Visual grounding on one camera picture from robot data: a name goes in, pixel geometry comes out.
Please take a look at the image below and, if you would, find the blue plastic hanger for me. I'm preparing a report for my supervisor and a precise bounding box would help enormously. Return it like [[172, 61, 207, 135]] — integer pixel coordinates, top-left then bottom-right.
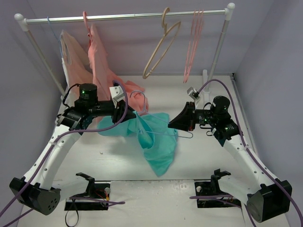
[[130, 90, 194, 140]]

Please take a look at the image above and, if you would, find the teal t shirt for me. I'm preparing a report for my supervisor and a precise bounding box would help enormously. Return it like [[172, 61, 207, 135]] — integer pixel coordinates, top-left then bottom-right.
[[99, 112, 178, 177]]

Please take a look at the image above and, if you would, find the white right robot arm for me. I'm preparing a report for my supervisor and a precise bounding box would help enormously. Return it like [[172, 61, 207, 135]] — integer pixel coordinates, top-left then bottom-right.
[[168, 96, 292, 223]]

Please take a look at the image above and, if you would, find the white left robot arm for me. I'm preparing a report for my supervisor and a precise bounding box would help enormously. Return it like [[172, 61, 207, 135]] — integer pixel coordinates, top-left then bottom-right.
[[9, 81, 135, 215]]

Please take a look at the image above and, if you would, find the salmon pink t shirt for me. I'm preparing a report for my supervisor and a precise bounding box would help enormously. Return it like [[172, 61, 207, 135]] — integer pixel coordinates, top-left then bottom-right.
[[88, 25, 148, 112]]

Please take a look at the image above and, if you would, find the pale peach t shirt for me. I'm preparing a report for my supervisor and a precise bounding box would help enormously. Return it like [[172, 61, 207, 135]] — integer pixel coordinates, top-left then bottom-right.
[[60, 30, 93, 88]]

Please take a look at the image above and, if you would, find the pink plastic hanger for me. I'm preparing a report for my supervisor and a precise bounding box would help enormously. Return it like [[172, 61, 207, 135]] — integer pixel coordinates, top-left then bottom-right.
[[191, 10, 204, 68], [183, 9, 202, 83], [183, 10, 196, 83]]

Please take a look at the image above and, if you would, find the beige plastic hanger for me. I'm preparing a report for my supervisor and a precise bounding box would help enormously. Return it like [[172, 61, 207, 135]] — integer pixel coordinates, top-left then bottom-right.
[[143, 7, 181, 79]]

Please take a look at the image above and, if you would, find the pink hanger holding shirt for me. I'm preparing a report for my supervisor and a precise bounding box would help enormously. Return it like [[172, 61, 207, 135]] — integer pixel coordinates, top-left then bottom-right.
[[82, 11, 92, 39]]

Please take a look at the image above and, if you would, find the blue hanger holding shirt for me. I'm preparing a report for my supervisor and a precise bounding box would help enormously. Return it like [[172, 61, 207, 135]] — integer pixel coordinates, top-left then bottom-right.
[[47, 17, 62, 57]]

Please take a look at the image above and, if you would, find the white metal clothes rack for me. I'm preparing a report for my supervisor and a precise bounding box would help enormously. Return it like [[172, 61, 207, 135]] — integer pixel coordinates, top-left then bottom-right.
[[14, 3, 235, 95]]

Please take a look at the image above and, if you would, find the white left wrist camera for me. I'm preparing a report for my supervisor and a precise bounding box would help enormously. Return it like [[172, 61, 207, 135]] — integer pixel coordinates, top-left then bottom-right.
[[109, 85, 125, 107]]

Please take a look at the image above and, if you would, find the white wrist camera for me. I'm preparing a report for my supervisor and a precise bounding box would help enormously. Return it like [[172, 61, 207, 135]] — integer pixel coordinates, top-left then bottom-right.
[[109, 85, 125, 107], [187, 87, 201, 107]]

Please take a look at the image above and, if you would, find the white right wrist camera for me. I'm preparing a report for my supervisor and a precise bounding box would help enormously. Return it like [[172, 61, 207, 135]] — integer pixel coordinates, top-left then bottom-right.
[[187, 87, 201, 107]]

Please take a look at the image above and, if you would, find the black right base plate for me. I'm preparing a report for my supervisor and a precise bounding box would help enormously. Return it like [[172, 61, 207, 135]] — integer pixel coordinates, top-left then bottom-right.
[[194, 181, 241, 209]]

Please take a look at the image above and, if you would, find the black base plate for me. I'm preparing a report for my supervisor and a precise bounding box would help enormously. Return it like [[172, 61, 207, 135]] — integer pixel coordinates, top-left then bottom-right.
[[64, 182, 110, 211], [194, 181, 241, 209]]

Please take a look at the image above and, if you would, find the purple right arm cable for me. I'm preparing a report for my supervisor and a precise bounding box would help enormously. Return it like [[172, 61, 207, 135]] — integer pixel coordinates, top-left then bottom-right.
[[189, 79, 303, 227]]

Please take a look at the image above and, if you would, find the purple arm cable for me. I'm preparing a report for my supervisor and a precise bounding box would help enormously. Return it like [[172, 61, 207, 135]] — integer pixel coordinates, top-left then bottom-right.
[[0, 80, 130, 227], [189, 79, 303, 227]]

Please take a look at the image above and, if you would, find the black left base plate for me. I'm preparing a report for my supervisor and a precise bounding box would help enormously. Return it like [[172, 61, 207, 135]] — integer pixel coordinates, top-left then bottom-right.
[[64, 182, 110, 211]]

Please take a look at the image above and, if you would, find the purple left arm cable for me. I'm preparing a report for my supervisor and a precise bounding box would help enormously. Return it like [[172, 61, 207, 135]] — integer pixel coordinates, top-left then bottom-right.
[[0, 80, 130, 227]]

